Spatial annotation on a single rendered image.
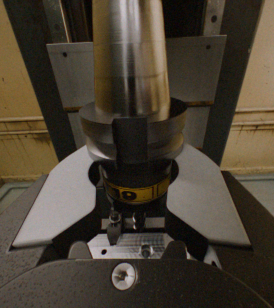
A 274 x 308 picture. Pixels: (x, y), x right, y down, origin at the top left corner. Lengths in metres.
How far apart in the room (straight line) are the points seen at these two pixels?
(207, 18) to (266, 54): 0.60
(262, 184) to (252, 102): 0.59
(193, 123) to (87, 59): 0.38
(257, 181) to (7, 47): 1.65
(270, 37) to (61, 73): 0.93
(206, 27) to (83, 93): 0.38
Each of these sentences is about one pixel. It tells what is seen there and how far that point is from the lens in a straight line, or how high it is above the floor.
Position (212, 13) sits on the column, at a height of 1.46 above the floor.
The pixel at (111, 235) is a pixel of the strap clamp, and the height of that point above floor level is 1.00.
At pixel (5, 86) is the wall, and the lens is 1.16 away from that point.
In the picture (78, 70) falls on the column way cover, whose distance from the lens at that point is 0.55.
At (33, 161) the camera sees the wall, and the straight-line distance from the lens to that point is 1.32.
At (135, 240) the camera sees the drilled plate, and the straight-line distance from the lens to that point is 0.46.
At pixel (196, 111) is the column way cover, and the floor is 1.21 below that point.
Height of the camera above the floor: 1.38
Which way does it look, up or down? 31 degrees down
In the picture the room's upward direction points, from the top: 3 degrees counter-clockwise
